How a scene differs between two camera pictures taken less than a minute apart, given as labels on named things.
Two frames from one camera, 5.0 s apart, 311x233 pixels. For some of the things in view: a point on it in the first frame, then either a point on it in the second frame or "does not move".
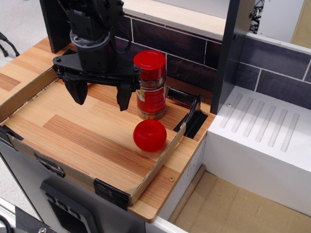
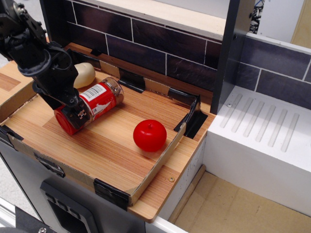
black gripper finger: (77, 89) → (77, 115)
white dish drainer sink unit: (263, 144) does not move
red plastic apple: (149, 135) does not move
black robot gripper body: (93, 60) → (58, 87)
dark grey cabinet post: (238, 23) does not move
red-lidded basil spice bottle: (151, 97) → (99, 100)
